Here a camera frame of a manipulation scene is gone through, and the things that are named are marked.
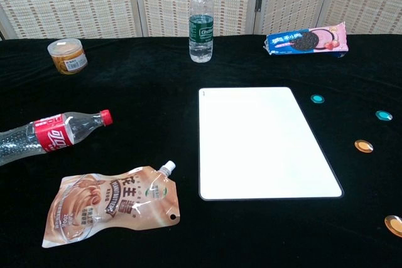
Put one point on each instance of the cyan round token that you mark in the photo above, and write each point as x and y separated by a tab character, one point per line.
317	98
383	115

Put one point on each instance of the white rectangular board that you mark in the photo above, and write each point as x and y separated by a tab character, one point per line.
267	142

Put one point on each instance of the black velvet tablecloth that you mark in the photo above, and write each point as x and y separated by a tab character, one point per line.
141	92

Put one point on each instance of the clear green-label water bottle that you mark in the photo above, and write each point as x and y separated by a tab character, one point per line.
201	32

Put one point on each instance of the blue pink Oreo cookie pack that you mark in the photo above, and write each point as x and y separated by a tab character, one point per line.
304	42

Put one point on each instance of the brown peanut butter spout pouch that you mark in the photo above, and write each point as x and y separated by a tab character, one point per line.
103	205

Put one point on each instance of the round clear plastic snack jar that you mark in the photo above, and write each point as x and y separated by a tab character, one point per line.
67	57

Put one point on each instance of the empty red-label cola bottle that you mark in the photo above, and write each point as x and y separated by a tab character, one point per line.
50	137

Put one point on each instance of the woven bamboo folding screen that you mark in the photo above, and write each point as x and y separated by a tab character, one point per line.
94	1

